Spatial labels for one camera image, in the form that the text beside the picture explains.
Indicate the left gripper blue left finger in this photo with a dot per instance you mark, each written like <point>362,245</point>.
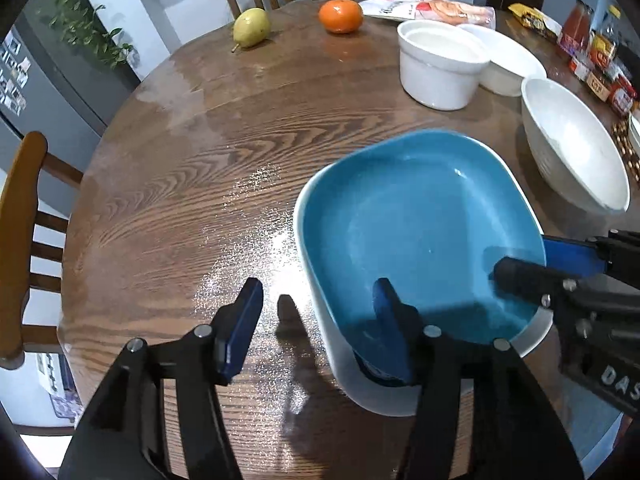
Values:
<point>234,327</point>

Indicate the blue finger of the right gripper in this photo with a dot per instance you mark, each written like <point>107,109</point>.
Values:
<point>531,282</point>
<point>572,256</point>

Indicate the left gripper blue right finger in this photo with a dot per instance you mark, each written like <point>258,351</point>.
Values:
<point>401,328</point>

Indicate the large white bowl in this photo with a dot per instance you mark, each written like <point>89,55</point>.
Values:
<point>573,151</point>

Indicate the blue-patterned square dish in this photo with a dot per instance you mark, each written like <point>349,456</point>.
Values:
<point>340,309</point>

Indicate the blue square plate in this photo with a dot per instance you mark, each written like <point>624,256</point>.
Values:
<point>420,239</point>

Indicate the medium white bowl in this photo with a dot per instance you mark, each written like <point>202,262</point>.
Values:
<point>510,62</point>

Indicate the white ceramic ramekin pot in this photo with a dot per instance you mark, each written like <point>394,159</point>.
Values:
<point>440,64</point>

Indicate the wooden bead trivet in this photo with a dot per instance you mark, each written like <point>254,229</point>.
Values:
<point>627,152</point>

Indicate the red lid chili jar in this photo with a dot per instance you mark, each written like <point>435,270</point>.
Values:
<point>622,96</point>

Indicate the brown sauce jar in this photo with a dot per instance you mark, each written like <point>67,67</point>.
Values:
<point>600,84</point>

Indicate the yellow cap oil bottle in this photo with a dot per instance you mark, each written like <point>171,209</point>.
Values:
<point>606,39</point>

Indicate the yellow snack packet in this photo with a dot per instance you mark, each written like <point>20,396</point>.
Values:
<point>536,21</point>

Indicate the wooden chair left side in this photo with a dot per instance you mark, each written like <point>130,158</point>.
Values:
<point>20,214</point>

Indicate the green pear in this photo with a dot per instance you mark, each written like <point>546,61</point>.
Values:
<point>250,29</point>

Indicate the grey refrigerator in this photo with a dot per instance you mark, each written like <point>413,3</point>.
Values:
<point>59,90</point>

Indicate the snack bag white red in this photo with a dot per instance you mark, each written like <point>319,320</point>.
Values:
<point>445,11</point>

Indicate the orange tangerine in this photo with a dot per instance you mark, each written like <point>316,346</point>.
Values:
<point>340,17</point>

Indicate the hanging green vine plant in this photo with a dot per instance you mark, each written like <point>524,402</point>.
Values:
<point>79,25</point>

